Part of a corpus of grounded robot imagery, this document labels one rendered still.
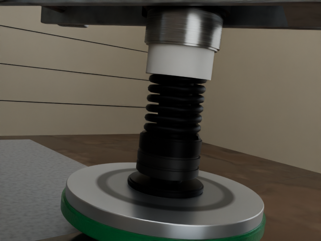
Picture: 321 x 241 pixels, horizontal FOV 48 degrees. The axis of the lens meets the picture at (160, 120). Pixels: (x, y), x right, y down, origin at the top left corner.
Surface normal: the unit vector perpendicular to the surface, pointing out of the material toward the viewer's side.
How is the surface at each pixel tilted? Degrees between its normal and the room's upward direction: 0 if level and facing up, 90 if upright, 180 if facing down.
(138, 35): 90
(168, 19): 90
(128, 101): 90
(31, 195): 0
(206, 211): 0
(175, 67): 90
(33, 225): 0
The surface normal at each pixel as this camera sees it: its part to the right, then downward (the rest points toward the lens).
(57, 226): 0.11, -0.99
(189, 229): 0.18, 0.12
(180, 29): -0.10, 0.10
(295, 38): -0.74, -0.01
